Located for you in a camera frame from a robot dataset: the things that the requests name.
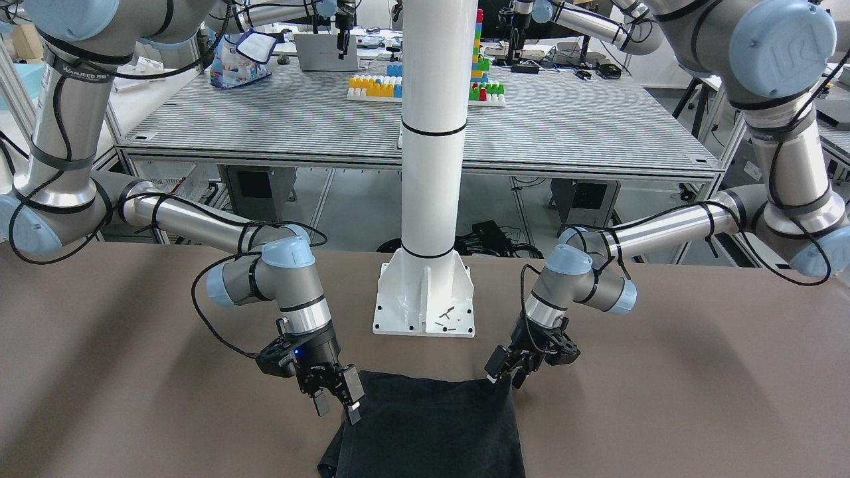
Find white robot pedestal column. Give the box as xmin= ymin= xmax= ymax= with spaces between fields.
xmin=372 ymin=0 xmax=479 ymax=339

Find grey laptop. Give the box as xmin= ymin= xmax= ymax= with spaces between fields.
xmin=294 ymin=33 xmax=359 ymax=72

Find colourful building blocks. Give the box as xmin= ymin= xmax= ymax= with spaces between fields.
xmin=347 ymin=1 xmax=507 ymax=111

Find blue white plastic bag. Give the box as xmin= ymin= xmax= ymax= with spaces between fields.
xmin=209 ymin=29 xmax=277 ymax=90

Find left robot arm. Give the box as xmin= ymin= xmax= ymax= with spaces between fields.
xmin=485 ymin=1 xmax=848 ymax=388

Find black t-shirt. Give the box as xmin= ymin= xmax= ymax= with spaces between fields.
xmin=317 ymin=371 xmax=526 ymax=477

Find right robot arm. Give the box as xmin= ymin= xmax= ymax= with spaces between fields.
xmin=2 ymin=1 xmax=364 ymax=424

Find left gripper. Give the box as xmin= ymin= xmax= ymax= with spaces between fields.
xmin=485 ymin=317 xmax=580 ymax=390

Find white plastic basket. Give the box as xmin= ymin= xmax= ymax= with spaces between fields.
xmin=137 ymin=161 xmax=210 ymax=202

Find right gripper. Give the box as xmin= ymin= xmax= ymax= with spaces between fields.
xmin=256 ymin=325 xmax=365 ymax=426

